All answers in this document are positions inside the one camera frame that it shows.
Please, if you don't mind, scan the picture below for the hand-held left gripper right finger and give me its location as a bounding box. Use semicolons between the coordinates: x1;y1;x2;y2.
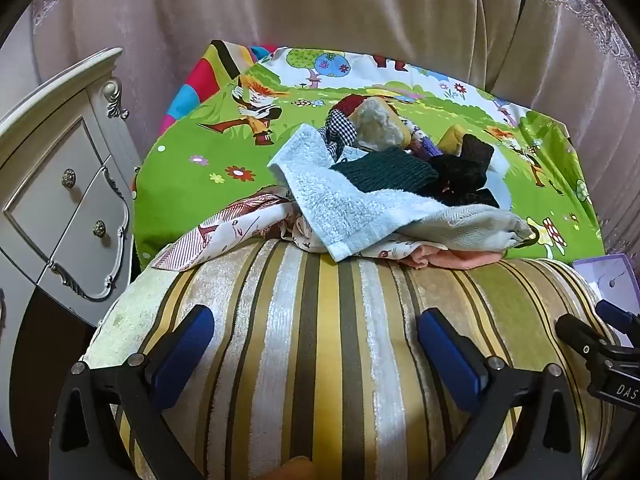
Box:
417;309;583;480

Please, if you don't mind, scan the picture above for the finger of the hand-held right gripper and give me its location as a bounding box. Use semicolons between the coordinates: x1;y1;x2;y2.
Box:
596;300;640;346
556;314;621;361

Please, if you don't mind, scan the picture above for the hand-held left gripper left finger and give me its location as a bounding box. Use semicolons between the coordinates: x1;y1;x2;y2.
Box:
50;304;216;480

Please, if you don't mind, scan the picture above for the purple storage box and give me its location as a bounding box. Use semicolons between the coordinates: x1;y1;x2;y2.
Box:
572;254;638;311

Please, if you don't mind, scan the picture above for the grey herringbone cloth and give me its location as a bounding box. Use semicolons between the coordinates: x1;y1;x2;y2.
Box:
400;206;533;253

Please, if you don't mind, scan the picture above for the light blue towel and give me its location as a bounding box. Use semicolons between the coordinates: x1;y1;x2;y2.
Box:
267;125;453;262

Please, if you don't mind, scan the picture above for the yellow sponge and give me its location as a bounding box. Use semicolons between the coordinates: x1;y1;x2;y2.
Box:
437;125;468;155

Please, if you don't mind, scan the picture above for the pink towel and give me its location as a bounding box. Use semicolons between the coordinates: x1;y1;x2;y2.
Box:
402;245;501;271

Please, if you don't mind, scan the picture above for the white red printed scarf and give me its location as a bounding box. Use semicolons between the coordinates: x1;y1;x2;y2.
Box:
152;187;451;271

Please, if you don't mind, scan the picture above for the white carved dresser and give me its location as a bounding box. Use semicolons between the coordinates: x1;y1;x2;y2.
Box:
0;47;143;456

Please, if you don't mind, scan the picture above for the black fuzzy cloth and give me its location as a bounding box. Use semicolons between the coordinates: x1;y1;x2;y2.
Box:
427;134;501;208

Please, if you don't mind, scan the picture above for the dark green knitted cloth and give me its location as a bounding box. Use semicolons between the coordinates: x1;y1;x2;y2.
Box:
330;147;438;195

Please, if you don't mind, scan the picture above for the purple knitted sock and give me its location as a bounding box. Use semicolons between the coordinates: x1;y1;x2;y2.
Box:
410;132;443;158

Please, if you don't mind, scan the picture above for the green cartoon printed sheet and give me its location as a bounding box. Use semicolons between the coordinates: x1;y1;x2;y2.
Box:
132;42;603;273

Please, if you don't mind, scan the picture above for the pink lace trimmed curtain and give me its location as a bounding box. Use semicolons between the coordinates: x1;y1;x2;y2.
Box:
475;0;640;256
15;0;211;161

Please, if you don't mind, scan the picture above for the white fluffy cloth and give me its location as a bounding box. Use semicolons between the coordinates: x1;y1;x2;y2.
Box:
347;97;413;152

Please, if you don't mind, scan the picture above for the black white houndstooth cloth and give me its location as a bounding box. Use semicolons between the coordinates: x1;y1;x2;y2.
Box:
322;107;358;161

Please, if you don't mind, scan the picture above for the dark red knitted hat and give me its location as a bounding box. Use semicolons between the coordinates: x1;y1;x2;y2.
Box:
334;95;373;118

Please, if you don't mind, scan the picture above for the beige satin curtain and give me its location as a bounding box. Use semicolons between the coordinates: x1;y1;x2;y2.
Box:
150;0;531;96

